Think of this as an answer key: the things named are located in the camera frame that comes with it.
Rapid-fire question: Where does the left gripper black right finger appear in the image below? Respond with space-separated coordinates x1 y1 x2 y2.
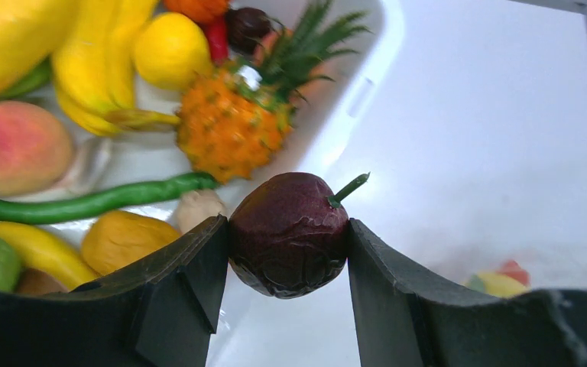
348 219 587 366

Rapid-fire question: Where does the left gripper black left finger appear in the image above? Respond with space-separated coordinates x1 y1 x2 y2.
0 216 228 366

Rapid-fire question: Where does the dark purple plum toy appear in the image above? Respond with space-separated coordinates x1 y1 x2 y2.
229 172 369 299

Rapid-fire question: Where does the yellow mango toy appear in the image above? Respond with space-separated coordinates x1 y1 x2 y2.
0 1 79 93

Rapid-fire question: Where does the clear zip bag red zipper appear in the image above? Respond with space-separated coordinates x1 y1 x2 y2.
426 246 587 291

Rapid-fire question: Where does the white plastic bin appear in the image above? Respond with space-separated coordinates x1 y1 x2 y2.
0 0 407 367

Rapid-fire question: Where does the brown potato toy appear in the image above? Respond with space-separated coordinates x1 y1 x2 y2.
81 210 180 275

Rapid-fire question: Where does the beige garlic toy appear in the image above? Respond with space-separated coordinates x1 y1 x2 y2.
174 189 229 234

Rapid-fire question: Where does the green cucumber toy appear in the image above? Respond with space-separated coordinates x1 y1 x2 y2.
0 172 219 225

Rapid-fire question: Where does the pineapple toy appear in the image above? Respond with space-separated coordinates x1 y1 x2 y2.
176 1 370 184

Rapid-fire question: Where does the peach toy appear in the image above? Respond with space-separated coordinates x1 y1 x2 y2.
0 101 75 196

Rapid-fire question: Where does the yellow banana bunch toy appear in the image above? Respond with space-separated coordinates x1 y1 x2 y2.
51 0 178 136

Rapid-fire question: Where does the yellow lemon toy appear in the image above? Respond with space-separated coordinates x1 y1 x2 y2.
132 12 213 91

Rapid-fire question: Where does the orange tomato toy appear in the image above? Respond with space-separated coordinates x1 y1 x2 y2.
163 0 229 24

